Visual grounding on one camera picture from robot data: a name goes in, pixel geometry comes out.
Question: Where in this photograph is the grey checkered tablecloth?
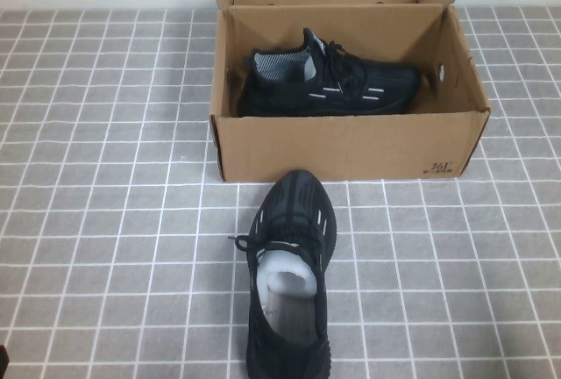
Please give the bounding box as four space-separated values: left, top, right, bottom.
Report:
0 6 561 379

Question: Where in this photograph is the white paper shoe stuffing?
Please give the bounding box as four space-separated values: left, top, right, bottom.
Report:
256 250 319 300

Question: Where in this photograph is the brown cardboard shoe box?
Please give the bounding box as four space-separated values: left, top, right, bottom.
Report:
209 0 492 183

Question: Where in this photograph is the black knit sneaker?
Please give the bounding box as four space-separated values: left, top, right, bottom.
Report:
238 26 423 118
227 169 339 379

